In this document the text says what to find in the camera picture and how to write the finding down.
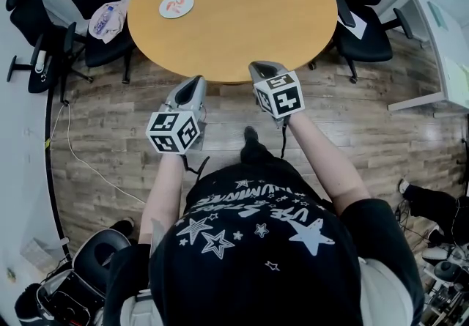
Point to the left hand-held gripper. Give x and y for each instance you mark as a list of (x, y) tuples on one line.
[(176, 108)]

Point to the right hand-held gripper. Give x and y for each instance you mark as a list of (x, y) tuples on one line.
[(278, 93)]

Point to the white round plate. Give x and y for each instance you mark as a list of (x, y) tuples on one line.
[(185, 9)]

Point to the person's left forearm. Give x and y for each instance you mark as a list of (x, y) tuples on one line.
[(165, 192)]

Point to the person's right forearm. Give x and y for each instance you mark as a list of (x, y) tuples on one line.
[(322, 163)]

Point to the person's black shoe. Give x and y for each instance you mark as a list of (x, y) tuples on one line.
[(122, 226), (250, 133)]

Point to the person's black trouser leg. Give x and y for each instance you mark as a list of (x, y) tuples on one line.
[(258, 154)]

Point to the white paper sheet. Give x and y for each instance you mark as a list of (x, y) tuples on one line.
[(358, 26)]

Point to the pink cloth bag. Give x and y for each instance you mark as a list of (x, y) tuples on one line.
[(118, 20)]

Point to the clear plastic bottle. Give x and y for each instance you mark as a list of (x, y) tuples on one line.
[(103, 19)]

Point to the white desk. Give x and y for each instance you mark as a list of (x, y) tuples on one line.
[(439, 42)]

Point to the black round padded seat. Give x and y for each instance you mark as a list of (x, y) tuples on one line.
[(86, 258)]

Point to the black star print t-shirt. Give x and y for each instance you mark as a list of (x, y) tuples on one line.
[(256, 280)]

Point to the black equipment case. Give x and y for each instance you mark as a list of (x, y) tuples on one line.
[(64, 299)]

